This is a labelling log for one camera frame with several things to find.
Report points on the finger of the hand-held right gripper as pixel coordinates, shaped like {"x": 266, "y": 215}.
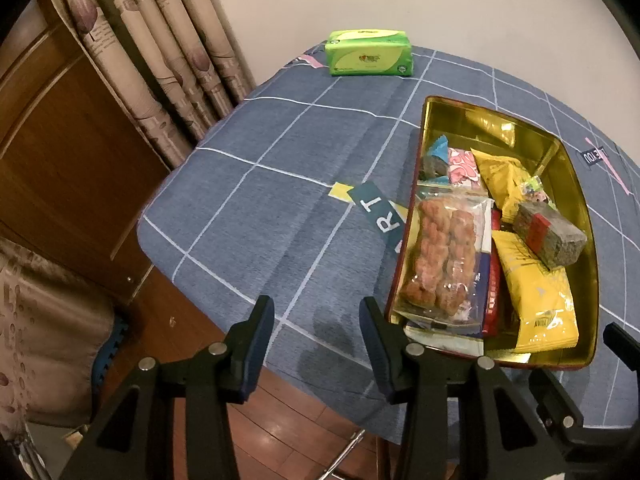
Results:
{"x": 625, "y": 347}
{"x": 600, "y": 440}

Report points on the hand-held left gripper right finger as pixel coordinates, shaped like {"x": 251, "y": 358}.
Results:
{"x": 382, "y": 355}

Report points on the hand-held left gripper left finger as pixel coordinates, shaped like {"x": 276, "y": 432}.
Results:
{"x": 257, "y": 350}

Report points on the pale clear snack packet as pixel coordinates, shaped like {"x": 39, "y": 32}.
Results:
{"x": 440, "y": 340}

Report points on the large yellow snack packet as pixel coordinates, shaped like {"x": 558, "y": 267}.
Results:
{"x": 540, "y": 300}

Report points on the clear fried pastry packet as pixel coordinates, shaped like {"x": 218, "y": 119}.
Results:
{"x": 440, "y": 250}

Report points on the grey tea brick packet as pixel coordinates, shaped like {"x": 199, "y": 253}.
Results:
{"x": 555, "y": 240}

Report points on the red snack packet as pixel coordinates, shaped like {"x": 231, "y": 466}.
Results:
{"x": 492, "y": 285}

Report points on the green snack bar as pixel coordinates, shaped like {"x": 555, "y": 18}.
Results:
{"x": 532, "y": 190}

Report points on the pink patterned snack packet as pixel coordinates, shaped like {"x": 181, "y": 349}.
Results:
{"x": 462, "y": 167}

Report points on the blue candy packet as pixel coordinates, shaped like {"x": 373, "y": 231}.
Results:
{"x": 435, "y": 152}

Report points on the small yellow snack packet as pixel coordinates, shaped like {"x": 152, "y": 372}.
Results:
{"x": 505, "y": 175}

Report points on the gold tin box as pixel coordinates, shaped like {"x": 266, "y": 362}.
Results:
{"x": 450, "y": 120}

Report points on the metal chair leg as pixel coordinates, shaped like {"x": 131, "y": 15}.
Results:
{"x": 345, "y": 452}

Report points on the blue plastic chair part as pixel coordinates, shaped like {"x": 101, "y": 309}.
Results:
{"x": 107, "y": 355}

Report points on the blue checked tablecloth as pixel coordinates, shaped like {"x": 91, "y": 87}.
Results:
{"x": 300, "y": 160}

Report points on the brown chair cover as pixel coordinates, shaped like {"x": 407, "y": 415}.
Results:
{"x": 45, "y": 335}

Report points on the wooden cabinet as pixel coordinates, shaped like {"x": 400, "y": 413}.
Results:
{"x": 60, "y": 160}

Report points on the green tissue pack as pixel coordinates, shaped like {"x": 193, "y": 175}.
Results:
{"x": 370, "y": 52}

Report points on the patterned beige curtain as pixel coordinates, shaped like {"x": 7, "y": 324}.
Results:
{"x": 150, "y": 60}

